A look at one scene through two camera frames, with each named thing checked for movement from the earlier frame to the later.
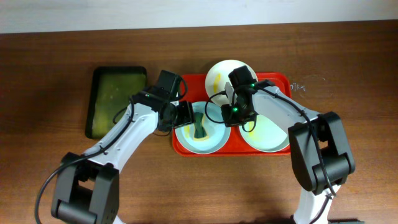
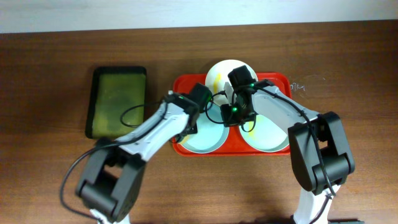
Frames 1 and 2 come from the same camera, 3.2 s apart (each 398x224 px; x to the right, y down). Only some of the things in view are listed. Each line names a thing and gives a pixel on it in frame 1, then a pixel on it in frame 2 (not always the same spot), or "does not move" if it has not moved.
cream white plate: [217, 76] does not move
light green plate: [264, 134] does not move
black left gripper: [185, 114] to [189, 129]
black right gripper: [226, 117] does not move
